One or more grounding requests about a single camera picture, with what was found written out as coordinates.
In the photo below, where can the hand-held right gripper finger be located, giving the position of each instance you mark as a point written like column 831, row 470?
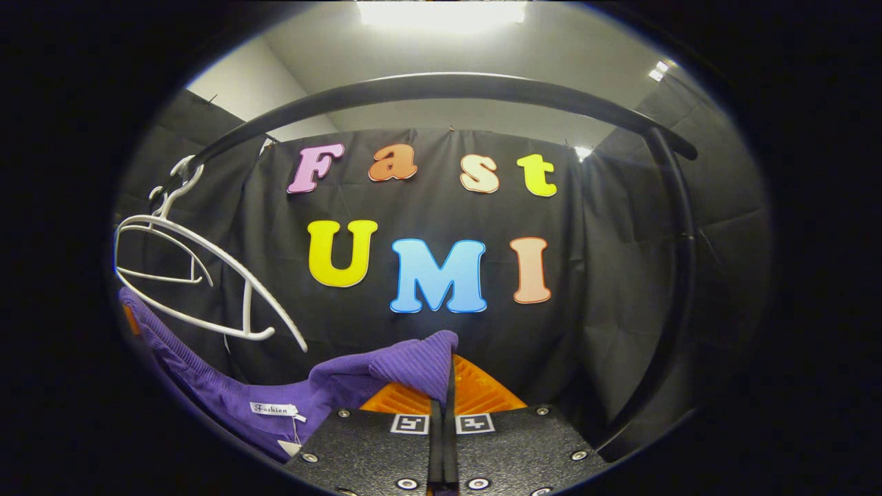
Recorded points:
column 450, row 448
column 435, row 448

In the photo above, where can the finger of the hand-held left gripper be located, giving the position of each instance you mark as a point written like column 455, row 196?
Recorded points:
column 129, row 320

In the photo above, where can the purple ribbed jacket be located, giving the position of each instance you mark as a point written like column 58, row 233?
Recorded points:
column 386, row 375

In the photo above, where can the white plastic clothes hanger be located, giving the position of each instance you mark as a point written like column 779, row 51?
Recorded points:
column 165, row 278
column 247, row 310

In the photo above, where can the black metal clothes rack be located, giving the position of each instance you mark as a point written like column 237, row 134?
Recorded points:
column 441, row 86

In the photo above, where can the black backdrop cloth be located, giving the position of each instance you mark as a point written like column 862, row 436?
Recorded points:
column 586, row 275

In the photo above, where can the large ceiling light panel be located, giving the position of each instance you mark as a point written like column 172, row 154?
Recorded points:
column 441, row 12

